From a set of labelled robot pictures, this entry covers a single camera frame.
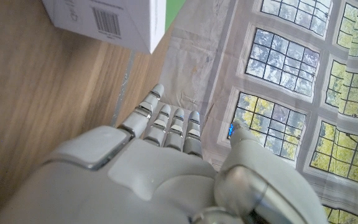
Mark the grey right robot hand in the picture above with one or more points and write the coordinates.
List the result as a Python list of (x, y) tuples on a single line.
[(141, 183)]

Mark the green white straws box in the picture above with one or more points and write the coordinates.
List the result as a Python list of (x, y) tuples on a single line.
[(73, 18)]

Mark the grey tape line marking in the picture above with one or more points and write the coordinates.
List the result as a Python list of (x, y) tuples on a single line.
[(123, 87)]

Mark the printed window backdrop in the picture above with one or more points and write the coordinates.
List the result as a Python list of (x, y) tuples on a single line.
[(275, 77)]

